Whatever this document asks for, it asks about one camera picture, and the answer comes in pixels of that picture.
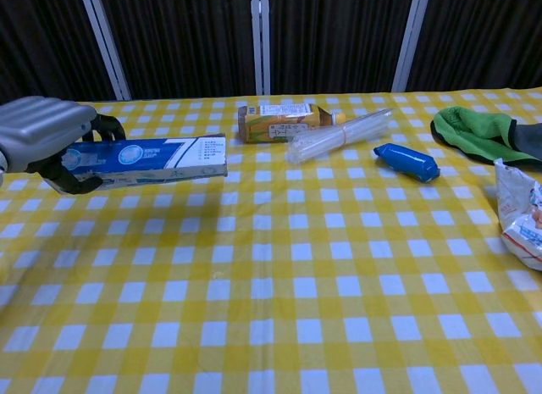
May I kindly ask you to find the blue white toothpaste box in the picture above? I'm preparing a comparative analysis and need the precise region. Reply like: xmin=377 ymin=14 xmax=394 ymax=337
xmin=61 ymin=133 xmax=229 ymax=192

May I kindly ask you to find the yellow white checkered tablecloth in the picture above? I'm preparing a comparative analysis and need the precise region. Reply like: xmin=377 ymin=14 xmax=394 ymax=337
xmin=0 ymin=86 xmax=542 ymax=394

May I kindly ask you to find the white partition frame post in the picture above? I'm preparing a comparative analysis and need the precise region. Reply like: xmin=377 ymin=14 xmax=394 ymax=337
xmin=390 ymin=0 xmax=438 ymax=93
xmin=250 ymin=0 xmax=272 ymax=97
xmin=77 ymin=0 xmax=132 ymax=103

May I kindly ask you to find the blue foil packet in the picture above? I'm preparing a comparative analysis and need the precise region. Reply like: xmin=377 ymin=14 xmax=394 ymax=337
xmin=373 ymin=142 xmax=441 ymax=184

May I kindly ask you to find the brown tea bottle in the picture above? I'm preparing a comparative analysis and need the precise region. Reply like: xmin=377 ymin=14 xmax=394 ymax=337
xmin=236 ymin=103 xmax=350 ymax=145

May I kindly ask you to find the green grey microfiber cloth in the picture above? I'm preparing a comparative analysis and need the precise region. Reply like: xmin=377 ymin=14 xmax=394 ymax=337
xmin=429 ymin=106 xmax=542 ymax=172

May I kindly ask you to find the clear plastic straw bundle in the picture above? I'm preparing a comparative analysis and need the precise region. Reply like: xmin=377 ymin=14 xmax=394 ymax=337
xmin=285 ymin=108 xmax=395 ymax=164

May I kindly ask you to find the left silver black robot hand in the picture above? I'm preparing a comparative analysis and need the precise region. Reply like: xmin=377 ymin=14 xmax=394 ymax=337
xmin=0 ymin=96 xmax=127 ymax=196

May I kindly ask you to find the white printed snack bag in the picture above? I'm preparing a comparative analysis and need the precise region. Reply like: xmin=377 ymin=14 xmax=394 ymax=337
xmin=493 ymin=158 xmax=542 ymax=272

